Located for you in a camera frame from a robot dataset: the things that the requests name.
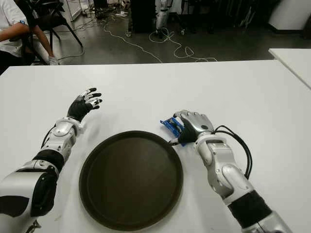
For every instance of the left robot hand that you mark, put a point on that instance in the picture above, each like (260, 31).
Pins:
(79, 109)

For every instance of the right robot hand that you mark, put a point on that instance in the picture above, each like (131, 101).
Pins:
(199, 123)

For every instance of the blue Oreo cookie package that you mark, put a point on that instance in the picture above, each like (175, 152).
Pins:
(167, 125)

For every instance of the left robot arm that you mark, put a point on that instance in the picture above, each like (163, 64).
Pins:
(24, 187)

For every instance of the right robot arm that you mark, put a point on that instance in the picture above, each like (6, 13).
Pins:
(226, 172)

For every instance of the round dark brown tray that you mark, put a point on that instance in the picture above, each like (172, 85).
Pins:
(131, 179)

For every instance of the black chair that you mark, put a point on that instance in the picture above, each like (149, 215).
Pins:
(54, 19)

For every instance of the white standing panel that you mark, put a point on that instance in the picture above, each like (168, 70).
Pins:
(75, 8)

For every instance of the seated person in white shirt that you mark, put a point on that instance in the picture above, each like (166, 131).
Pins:
(9, 21)

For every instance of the standing silver humanoid robot legs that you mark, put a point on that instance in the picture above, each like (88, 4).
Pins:
(162, 17)

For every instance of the white side table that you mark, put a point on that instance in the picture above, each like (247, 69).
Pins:
(295, 60)

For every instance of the black wheeled cabinet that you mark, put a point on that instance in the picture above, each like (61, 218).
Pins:
(144, 14)

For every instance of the white pillar with dark base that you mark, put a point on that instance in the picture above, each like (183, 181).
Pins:
(286, 14)

